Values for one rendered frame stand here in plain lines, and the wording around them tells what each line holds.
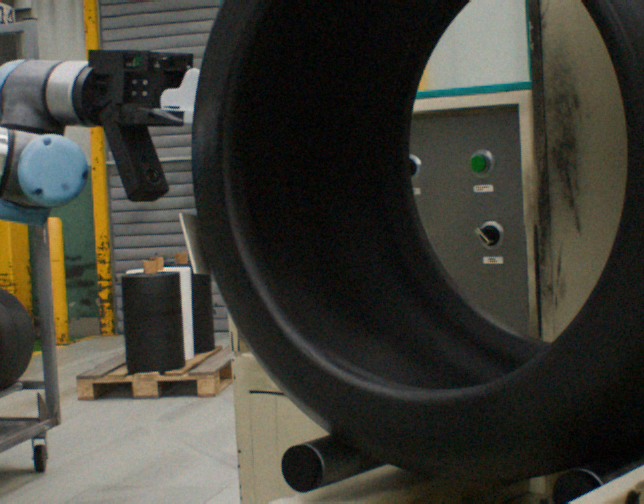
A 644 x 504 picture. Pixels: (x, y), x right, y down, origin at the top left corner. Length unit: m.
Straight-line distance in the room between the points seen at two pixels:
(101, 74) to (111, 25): 9.68
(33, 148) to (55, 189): 0.05
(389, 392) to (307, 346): 0.09
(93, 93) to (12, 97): 0.12
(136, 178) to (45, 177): 0.11
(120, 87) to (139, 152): 0.08
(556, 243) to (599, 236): 0.05
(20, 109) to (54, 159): 0.17
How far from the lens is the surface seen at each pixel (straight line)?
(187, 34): 10.96
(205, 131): 1.27
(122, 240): 11.12
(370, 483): 1.33
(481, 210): 1.89
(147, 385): 7.61
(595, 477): 1.09
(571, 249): 1.48
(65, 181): 1.43
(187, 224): 1.30
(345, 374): 1.18
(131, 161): 1.47
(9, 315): 5.55
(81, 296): 11.25
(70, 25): 11.29
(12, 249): 10.94
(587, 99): 1.46
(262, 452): 2.10
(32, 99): 1.57
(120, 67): 1.47
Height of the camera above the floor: 1.16
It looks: 3 degrees down
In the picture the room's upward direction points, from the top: 3 degrees counter-clockwise
